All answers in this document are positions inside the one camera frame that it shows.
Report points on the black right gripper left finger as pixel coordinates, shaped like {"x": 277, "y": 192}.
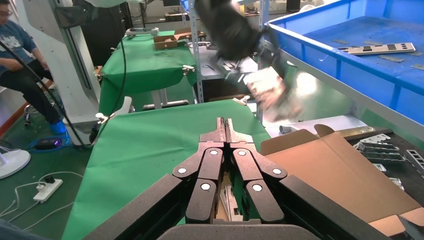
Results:
{"x": 200, "y": 198}

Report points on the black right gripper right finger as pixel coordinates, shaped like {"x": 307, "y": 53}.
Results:
{"x": 261, "y": 202}

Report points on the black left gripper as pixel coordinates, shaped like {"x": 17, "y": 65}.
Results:
{"x": 228, "y": 30}

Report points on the silver metal IO shield plate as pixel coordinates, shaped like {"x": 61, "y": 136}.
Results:
{"x": 405, "y": 47}
{"x": 265, "y": 79}
{"x": 232, "y": 205}

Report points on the brown cardboard box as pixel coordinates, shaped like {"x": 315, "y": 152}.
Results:
{"x": 331, "y": 172}

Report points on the small open cardboard box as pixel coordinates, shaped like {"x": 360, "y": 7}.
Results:
{"x": 165, "y": 43}

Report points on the blue plastic tray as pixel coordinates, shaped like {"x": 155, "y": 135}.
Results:
{"x": 364, "y": 76}

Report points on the black tray with brass rails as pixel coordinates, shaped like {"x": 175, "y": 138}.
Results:
{"x": 402, "y": 172}

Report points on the white plastic pipe fitting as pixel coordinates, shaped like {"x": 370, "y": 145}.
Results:
{"x": 286, "y": 129}

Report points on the dark computer monitor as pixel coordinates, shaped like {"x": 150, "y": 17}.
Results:
{"x": 293, "y": 5}
{"x": 170, "y": 2}

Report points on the green table cloth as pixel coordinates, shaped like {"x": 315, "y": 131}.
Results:
{"x": 132, "y": 159}
{"x": 145, "y": 69}

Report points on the grey tape strip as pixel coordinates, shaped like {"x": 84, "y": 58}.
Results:
{"x": 340, "y": 41}
{"x": 418, "y": 67}
{"x": 416, "y": 53}
{"x": 371, "y": 42}
{"x": 391, "y": 58}

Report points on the white lower table board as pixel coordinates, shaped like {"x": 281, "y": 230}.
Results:
{"x": 331, "y": 122}

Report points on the black plug adapter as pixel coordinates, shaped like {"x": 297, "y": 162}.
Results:
{"x": 49, "y": 179}

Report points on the white power strip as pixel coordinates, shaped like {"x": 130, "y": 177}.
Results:
{"x": 46, "y": 192}

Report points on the black device purple light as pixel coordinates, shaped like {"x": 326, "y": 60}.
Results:
{"x": 48, "y": 144}

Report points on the white machine column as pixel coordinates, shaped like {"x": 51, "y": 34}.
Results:
{"x": 79, "y": 82}

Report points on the white round fan base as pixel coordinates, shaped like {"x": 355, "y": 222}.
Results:
{"x": 13, "y": 162}

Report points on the seated person blue shirt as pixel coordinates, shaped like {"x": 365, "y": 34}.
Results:
{"x": 16, "y": 43}

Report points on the grey perforated shelf post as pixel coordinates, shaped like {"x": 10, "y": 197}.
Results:
{"x": 262, "y": 8}

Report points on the grey perforated rack post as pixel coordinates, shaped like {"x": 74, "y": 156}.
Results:
{"x": 195, "y": 49}

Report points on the grey table frame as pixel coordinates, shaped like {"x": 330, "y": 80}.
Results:
{"x": 159, "y": 97}

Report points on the loose silver metal bracket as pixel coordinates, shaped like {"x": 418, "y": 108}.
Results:
{"x": 397, "y": 184}
{"x": 376, "y": 145}
{"x": 381, "y": 157}
{"x": 379, "y": 167}
{"x": 416, "y": 160}

